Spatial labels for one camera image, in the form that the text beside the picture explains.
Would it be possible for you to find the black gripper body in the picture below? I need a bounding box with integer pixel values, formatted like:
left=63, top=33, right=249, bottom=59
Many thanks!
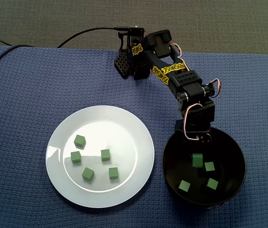
left=174, top=101, right=215, bottom=140

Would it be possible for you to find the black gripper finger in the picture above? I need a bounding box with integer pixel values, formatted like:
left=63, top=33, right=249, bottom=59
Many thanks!
left=199, top=133, right=212, bottom=145

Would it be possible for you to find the white round plate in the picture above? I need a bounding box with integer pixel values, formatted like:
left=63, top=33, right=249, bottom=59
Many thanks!
left=45, top=105, right=155, bottom=209

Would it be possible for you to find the black metal bucket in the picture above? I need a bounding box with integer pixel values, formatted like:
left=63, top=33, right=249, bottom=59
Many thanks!
left=161, top=125, right=247, bottom=209

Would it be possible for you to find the blue woven table cloth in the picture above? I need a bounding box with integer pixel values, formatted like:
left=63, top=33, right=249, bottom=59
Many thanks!
left=0, top=45, right=268, bottom=228

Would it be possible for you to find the white servo wire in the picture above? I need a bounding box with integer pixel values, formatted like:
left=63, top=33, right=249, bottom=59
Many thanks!
left=182, top=103, right=203, bottom=141

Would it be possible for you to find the black cable plugged into arm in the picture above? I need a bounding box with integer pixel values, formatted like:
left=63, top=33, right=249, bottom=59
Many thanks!
left=57, top=26, right=130, bottom=49

